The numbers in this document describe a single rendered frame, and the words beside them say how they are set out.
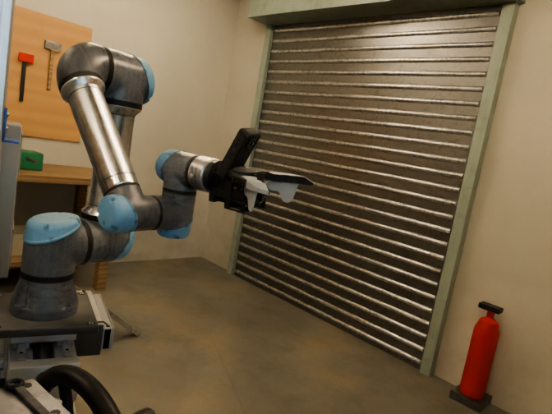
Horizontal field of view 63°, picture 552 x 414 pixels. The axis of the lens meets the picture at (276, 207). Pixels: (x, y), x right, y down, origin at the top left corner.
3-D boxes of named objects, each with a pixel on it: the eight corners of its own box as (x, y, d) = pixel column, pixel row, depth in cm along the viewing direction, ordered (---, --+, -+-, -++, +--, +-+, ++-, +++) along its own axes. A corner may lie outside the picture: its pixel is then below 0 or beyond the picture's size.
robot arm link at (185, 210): (135, 233, 100) (142, 184, 98) (174, 230, 109) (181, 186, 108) (159, 242, 96) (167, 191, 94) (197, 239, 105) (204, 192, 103)
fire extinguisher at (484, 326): (490, 403, 273) (514, 309, 265) (478, 412, 260) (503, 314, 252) (462, 388, 286) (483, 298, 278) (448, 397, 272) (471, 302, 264)
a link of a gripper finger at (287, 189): (309, 203, 95) (265, 199, 95) (312, 175, 94) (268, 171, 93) (310, 206, 92) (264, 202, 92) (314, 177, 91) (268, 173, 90)
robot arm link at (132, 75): (58, 258, 117) (82, 43, 110) (108, 253, 130) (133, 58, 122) (85, 272, 111) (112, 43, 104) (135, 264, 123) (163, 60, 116)
